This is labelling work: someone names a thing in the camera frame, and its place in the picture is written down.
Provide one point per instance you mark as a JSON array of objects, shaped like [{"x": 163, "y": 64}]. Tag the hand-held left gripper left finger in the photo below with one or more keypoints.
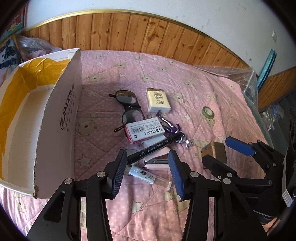
[{"x": 115, "y": 178}]

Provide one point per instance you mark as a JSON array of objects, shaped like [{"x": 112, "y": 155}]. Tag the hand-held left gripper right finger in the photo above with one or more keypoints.
[{"x": 177, "y": 178}]

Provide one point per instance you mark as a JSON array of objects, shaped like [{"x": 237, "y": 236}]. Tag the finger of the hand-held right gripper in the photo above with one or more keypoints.
[
  {"x": 212, "y": 165},
  {"x": 238, "y": 145}
]

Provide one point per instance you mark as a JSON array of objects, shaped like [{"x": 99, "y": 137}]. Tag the small gold box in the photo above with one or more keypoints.
[{"x": 216, "y": 150}]

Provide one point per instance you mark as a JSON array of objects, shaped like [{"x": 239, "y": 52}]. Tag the black marker pen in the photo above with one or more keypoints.
[{"x": 152, "y": 147}]

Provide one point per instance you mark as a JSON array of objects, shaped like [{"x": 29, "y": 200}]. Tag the white cardboard box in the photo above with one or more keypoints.
[{"x": 57, "y": 129}]

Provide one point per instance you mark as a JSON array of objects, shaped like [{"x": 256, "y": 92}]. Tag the black-framed glasses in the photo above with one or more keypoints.
[{"x": 126, "y": 97}]

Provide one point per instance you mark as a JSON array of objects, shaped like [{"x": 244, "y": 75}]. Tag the pink stapler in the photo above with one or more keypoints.
[{"x": 157, "y": 166}]

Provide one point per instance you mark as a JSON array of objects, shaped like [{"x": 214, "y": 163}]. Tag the small glass vial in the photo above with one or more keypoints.
[{"x": 143, "y": 173}]

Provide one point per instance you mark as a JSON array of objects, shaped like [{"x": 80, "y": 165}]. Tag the green tape roll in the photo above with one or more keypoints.
[{"x": 203, "y": 112}]

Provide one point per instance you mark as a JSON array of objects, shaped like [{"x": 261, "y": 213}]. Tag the red and white staples box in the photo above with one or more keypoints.
[{"x": 143, "y": 129}]

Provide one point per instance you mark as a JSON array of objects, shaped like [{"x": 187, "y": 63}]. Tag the teal foam boards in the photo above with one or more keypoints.
[{"x": 267, "y": 67}]

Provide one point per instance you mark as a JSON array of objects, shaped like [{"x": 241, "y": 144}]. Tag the pink bear-print bedspread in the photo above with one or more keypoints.
[{"x": 185, "y": 76}]

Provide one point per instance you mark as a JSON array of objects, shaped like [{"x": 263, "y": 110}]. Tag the clear plastic bag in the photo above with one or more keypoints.
[{"x": 37, "y": 46}]

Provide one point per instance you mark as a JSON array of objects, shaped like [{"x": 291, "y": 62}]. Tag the blue robot toy box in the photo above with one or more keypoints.
[{"x": 8, "y": 55}]

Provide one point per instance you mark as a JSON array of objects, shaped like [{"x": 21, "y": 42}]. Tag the red and teal toy box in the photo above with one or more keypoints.
[{"x": 17, "y": 20}]

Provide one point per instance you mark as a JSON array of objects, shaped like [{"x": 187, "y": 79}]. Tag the white wall socket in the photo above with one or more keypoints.
[{"x": 274, "y": 36}]

